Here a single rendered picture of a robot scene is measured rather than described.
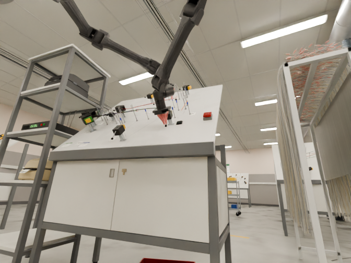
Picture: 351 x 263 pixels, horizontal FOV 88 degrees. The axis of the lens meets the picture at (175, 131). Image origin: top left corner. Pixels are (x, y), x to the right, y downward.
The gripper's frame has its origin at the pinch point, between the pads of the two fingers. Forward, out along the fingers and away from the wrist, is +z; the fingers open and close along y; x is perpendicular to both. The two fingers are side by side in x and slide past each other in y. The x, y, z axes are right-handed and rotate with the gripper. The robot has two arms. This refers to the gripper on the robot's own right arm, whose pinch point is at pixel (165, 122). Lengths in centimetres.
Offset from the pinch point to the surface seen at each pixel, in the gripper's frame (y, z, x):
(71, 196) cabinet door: 67, 33, 22
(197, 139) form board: -19.1, 9.0, 11.3
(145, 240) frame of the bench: 13, 49, 40
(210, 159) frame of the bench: -25.0, 18.5, 17.9
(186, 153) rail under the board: -13.3, 13.2, 17.8
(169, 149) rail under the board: -3.8, 11.0, 15.3
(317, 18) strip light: -196, -57, -258
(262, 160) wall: -231, 580, -939
